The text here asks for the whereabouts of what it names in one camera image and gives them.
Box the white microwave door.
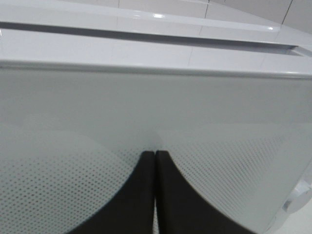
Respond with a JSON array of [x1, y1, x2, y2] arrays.
[[0, 0, 312, 234]]

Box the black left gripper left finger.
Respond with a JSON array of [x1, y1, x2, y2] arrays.
[[69, 151, 156, 234]]

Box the white microwave oven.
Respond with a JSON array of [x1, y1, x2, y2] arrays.
[[265, 180, 312, 234]]

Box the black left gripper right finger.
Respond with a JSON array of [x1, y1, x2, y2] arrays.
[[155, 151, 251, 234]]

